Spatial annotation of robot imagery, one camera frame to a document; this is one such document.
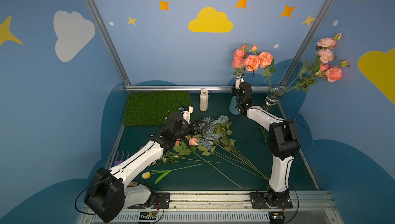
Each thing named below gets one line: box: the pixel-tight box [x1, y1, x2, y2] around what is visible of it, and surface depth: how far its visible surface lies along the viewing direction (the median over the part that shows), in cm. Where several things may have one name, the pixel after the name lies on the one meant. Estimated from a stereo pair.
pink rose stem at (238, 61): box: [231, 44, 248, 76], surface depth 86 cm
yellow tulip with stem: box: [141, 163, 203, 185], surface depth 83 cm
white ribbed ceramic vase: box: [199, 88, 210, 112], surface depth 103 cm
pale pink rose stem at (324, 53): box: [283, 32, 344, 92], surface depth 74 cm
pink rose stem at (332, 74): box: [280, 59, 350, 96], surface depth 75 cm
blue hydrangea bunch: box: [195, 115, 237, 156], surface depth 90 cm
